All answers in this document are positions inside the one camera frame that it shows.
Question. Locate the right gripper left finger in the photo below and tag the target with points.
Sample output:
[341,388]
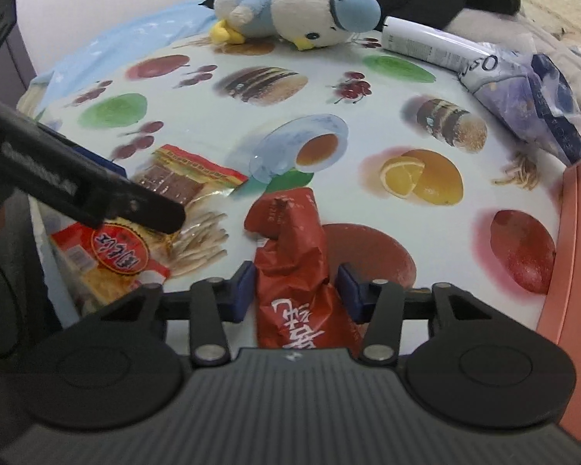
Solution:
[215,301]

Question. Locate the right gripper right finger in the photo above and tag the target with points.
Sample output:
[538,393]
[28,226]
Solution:
[378,303]

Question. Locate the small red snack packet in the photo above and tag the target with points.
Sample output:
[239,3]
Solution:
[297,306]

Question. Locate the red yellow cracker snack packet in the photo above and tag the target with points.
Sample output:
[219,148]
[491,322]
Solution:
[104,263]

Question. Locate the fruit print tablecloth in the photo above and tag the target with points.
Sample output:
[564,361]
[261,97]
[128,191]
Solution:
[384,142]

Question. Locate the pink cardboard box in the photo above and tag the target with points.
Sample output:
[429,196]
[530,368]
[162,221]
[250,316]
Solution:
[560,320]

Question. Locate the light blue star bedsheet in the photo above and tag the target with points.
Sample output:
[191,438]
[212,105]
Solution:
[115,48]

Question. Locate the clear blue plastic bag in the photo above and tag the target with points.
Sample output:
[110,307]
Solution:
[530,95]

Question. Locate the white cylindrical tube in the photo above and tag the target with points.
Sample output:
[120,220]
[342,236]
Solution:
[430,45]

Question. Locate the blue white plush bird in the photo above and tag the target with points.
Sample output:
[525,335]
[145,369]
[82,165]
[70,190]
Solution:
[306,24]

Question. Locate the grey duvet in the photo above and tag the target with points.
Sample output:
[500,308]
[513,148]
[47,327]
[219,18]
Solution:
[516,33]

